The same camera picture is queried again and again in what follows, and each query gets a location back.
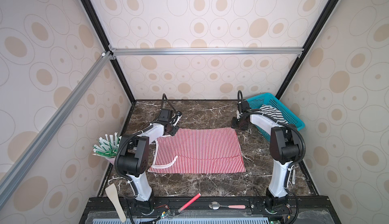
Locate red white striped tank top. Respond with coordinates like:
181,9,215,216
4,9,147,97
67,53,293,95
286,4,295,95
149,127,246,174

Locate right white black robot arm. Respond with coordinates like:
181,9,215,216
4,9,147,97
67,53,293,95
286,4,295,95
232,90,306,214

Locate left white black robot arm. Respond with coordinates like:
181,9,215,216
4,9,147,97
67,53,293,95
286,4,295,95
114,94,182,213

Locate black white striped tank top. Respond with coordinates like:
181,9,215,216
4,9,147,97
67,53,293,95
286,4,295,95
259,105,288,124

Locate teal plastic basket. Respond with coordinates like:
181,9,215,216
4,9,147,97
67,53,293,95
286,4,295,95
240,93,305,141

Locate green white straws bundle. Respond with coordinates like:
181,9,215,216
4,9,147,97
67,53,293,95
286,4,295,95
93,132,122,159

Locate pink cup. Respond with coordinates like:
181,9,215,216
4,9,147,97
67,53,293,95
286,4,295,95
105,157,116,165

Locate pink marker pen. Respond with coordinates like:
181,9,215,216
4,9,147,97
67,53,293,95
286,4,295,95
178,193,201,213

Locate wooden spatula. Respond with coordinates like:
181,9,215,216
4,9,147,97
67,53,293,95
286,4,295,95
105,184,127,224

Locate horizontal aluminium back rail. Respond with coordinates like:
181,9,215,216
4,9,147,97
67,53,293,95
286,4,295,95
112,47,304,56

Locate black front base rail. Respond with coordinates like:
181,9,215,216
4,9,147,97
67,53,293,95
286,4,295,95
79,195,341,224

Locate pink handled metal spoon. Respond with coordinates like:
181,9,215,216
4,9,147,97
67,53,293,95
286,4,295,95
209,201,246,210

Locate right black corner post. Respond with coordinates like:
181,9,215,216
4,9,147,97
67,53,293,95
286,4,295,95
276,0,340,99

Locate black corner post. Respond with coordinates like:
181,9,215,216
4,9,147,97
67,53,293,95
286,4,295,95
276,0,340,99
70,0,136,104

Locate left black corner post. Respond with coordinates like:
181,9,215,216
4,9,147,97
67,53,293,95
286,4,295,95
70,0,136,104

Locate diagonal aluminium left rail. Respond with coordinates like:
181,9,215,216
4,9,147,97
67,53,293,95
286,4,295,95
1,51,113,208

